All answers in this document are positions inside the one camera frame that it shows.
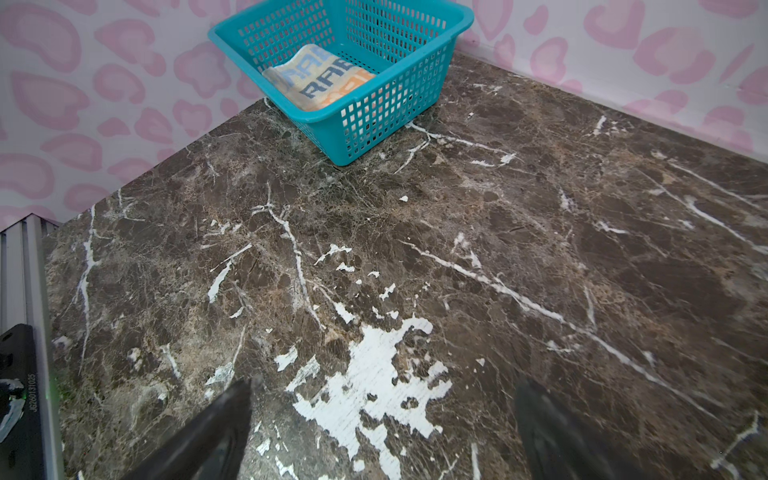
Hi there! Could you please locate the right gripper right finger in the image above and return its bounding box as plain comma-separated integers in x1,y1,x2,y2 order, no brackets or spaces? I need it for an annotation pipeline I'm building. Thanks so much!
514,379,649,480

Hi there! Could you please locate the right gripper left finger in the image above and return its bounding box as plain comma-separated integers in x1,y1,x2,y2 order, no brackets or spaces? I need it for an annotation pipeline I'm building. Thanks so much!
124,380,252,480

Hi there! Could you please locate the cream rabbit lettered towel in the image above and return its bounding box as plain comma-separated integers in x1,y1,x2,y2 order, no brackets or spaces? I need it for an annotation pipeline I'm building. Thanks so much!
262,44,375,112

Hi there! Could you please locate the teal plastic basket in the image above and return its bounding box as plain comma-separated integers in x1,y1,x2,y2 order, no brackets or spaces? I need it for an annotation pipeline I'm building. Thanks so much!
209,1,474,166

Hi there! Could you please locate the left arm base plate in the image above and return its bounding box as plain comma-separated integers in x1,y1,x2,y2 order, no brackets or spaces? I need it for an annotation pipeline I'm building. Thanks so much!
1,324,45,480

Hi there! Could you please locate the aluminium front rail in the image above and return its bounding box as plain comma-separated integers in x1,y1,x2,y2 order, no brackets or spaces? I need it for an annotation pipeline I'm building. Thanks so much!
1,214,66,479

